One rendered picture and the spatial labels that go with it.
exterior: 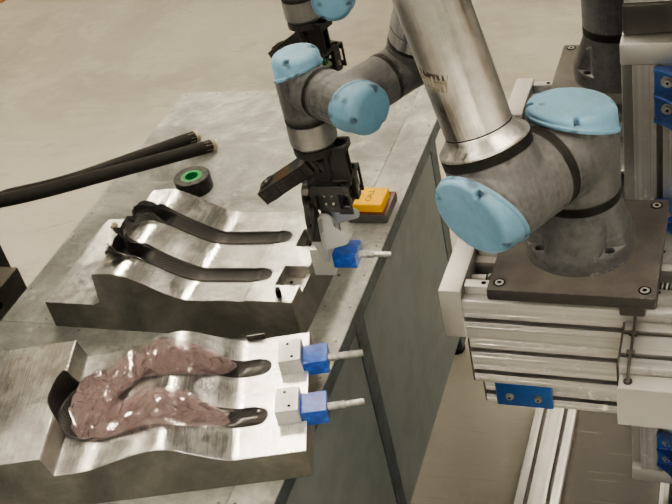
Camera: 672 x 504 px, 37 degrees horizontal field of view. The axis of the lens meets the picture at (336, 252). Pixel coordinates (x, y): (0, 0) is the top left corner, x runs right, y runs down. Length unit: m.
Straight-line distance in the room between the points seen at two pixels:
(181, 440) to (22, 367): 0.34
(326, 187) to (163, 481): 0.51
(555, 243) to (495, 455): 1.25
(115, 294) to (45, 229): 2.07
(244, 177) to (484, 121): 1.09
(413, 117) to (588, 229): 0.99
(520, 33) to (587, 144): 3.16
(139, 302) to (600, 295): 0.84
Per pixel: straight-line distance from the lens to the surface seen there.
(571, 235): 1.38
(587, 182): 1.32
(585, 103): 1.33
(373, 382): 2.07
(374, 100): 1.42
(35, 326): 2.01
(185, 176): 2.23
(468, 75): 1.20
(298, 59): 1.48
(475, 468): 2.55
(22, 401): 1.67
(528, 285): 1.40
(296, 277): 1.78
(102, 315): 1.90
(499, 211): 1.21
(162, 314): 1.83
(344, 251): 1.68
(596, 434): 2.32
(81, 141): 4.42
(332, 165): 1.57
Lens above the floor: 1.93
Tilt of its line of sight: 36 degrees down
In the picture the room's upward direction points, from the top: 14 degrees counter-clockwise
